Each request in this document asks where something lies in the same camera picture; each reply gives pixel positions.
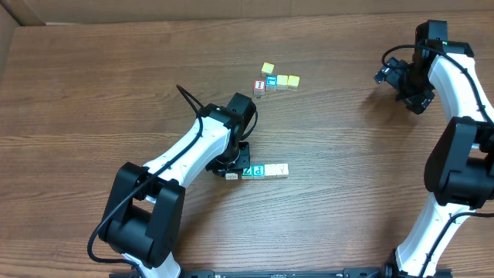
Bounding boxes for white W letter block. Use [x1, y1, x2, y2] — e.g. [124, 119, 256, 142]
[225, 173, 239, 180]

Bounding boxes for green Z letter block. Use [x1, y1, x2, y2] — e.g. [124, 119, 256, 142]
[242, 166, 253, 179]

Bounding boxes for blue P letter block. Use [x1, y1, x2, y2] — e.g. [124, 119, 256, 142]
[252, 164, 266, 179]

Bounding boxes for yellow K letter block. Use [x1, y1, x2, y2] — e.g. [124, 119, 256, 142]
[264, 164, 278, 178]

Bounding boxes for white ice cream block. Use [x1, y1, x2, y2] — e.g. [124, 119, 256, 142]
[276, 164, 289, 178]

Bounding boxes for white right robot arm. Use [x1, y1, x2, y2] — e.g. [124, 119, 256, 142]
[375, 37, 493, 277]

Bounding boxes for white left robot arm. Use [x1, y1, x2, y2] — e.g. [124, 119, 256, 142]
[87, 102, 258, 277]

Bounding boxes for red I letter block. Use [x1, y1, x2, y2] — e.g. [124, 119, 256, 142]
[253, 80, 266, 97]

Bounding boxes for yellow block right row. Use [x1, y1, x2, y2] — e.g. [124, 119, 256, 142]
[287, 75, 300, 91]

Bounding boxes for yellow block row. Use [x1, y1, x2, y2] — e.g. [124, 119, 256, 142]
[287, 75, 300, 91]
[276, 74, 289, 90]

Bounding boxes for blue picture block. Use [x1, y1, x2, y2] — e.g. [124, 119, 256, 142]
[266, 75, 277, 90]

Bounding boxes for yellow block middle row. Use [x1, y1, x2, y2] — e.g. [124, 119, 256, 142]
[276, 74, 289, 90]

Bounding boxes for yellow block at top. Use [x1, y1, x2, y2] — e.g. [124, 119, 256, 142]
[261, 63, 275, 77]

